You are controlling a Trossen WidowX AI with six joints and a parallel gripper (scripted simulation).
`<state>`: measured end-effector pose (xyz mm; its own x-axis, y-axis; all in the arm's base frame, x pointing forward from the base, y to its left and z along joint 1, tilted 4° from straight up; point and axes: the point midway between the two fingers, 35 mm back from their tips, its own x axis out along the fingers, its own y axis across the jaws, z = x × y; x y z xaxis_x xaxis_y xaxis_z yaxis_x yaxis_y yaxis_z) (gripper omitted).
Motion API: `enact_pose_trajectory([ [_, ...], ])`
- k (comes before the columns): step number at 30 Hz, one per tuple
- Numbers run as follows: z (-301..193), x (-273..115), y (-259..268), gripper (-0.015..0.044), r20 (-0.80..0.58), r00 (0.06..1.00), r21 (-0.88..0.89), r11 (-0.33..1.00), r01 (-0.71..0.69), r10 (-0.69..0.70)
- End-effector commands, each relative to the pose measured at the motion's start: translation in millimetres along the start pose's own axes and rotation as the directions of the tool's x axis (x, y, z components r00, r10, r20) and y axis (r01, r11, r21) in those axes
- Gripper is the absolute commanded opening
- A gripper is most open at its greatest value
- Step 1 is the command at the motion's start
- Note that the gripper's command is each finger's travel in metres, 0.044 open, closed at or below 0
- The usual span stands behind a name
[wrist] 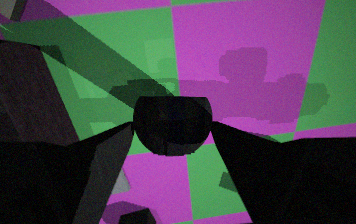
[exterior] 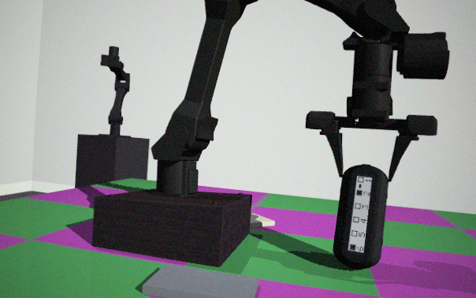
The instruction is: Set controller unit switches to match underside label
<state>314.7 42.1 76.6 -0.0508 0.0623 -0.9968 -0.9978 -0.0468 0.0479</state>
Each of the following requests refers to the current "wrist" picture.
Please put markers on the dark grey controller unit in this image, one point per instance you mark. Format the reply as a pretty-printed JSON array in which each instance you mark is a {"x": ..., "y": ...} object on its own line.
[{"x": 172, "y": 125}]

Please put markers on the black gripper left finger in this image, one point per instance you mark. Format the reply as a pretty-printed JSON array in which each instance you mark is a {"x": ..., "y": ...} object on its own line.
[{"x": 77, "y": 179}]

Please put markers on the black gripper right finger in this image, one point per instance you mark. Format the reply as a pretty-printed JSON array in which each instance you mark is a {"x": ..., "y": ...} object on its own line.
[{"x": 266, "y": 173}]

